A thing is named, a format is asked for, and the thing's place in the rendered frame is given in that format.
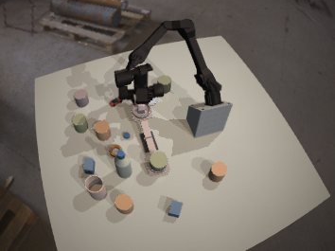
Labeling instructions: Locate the brown cylinder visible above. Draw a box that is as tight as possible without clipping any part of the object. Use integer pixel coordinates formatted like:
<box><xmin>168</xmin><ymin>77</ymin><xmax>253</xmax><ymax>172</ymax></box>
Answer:
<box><xmin>115</xmin><ymin>194</ymin><xmax>134</xmax><ymax>214</ymax></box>
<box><xmin>95</xmin><ymin>120</ymin><xmax>111</xmax><ymax>141</ymax></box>
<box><xmin>208</xmin><ymin>161</ymin><xmax>228</xmax><ymax>182</ymax></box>

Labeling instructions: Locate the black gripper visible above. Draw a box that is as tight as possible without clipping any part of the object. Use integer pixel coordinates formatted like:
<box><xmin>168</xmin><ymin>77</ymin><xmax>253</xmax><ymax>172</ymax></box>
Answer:
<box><xmin>119</xmin><ymin>81</ymin><xmax>164</xmax><ymax>105</ymax></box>

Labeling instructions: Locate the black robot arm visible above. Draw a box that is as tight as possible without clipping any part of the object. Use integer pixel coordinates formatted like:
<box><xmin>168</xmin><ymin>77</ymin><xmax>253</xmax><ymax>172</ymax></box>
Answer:
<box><xmin>115</xmin><ymin>18</ymin><xmax>223</xmax><ymax>106</ymax></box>

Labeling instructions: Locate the brown ring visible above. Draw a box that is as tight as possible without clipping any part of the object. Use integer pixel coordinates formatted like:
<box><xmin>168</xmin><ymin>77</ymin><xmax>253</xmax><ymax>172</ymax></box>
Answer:
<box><xmin>109</xmin><ymin>145</ymin><xmax>123</xmax><ymax>157</ymax></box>

